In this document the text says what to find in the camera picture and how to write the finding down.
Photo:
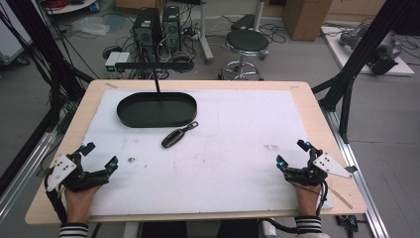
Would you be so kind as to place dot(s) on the thin wooden stick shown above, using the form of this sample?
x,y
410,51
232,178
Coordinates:
x,y
340,198

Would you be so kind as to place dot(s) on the black metal frame strut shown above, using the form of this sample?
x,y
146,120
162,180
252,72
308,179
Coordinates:
x,y
46,49
360,49

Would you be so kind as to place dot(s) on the aluminium rail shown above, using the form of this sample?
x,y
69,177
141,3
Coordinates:
x,y
23,178
363,191

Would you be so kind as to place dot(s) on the white stand leg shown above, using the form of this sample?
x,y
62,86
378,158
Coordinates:
x,y
205,36

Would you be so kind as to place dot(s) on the white floor board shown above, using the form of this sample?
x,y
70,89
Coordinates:
x,y
336,49

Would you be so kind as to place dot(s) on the clear plastic bag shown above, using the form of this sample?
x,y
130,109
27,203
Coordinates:
x,y
89,25

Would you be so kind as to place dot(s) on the black computer tower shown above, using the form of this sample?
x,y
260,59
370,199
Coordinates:
x,y
171,28
147,33

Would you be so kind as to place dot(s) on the person's right hand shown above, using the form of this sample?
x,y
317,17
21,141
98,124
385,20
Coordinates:
x,y
307,200

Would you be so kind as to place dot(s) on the white foam mat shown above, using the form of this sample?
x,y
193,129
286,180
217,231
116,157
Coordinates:
x,y
231,158

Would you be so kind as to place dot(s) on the black car key fob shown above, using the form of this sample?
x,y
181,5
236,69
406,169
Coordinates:
x,y
173,138

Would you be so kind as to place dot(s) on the black oval tray with rack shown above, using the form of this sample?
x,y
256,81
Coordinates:
x,y
148,112

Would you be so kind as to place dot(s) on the black round stool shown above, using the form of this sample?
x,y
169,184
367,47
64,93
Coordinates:
x,y
247,40

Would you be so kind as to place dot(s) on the white power box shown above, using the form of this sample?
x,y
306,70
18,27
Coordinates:
x,y
115,60

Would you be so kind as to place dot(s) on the grey robot parts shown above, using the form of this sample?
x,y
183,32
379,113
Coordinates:
x,y
383,58

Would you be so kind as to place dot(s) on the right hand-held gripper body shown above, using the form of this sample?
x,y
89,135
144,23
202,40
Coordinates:
x,y
307,175

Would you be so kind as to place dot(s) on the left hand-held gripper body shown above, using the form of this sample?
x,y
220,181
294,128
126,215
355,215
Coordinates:
x,y
70,180

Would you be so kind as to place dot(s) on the brown cardboard box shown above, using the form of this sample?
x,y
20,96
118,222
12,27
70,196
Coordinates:
x,y
305,18

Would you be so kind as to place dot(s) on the black flat pedal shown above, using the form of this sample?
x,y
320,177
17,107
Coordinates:
x,y
243,22

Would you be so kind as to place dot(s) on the person's left hand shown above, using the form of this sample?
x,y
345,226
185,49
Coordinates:
x,y
80,205

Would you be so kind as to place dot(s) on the person's dark legs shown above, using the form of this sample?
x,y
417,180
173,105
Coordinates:
x,y
198,230

